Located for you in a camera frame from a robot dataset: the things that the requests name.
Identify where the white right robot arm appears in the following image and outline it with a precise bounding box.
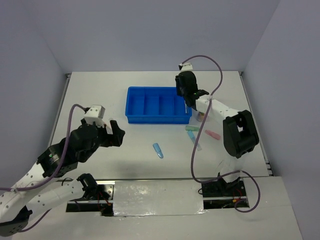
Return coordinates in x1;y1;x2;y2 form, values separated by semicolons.
175;70;259;196

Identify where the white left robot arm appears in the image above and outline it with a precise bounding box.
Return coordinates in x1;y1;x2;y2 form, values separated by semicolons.
0;120;125;237

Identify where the pink capped glue stick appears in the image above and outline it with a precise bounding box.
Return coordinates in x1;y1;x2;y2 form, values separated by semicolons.
196;112;207;122

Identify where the green highlighter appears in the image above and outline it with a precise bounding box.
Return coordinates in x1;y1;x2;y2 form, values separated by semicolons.
184;125;200;132

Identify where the blue compartment tray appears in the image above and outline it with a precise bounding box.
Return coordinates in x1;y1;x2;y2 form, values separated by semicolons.
125;86;192;125

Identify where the pink highlighter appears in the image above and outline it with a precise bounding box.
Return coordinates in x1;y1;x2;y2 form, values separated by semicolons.
205;129;221;140

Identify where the light blue highlighter right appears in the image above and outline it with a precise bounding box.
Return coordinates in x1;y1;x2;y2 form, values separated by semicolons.
187;130;202;151

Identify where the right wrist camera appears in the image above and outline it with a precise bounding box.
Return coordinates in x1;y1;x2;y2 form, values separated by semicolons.
178;62;193;72

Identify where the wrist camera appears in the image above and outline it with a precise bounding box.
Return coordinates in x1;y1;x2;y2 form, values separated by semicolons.
84;105;105;127
178;62;193;72

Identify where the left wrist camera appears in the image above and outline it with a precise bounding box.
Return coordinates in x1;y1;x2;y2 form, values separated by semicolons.
84;105;105;127

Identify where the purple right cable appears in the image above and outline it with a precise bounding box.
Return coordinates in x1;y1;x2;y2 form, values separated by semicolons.
181;54;261;214

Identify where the purple cable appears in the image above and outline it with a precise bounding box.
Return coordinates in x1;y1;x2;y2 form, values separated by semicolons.
0;103;91;233
181;54;261;214

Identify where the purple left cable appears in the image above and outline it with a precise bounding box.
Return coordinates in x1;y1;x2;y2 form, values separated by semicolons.
0;103;91;233

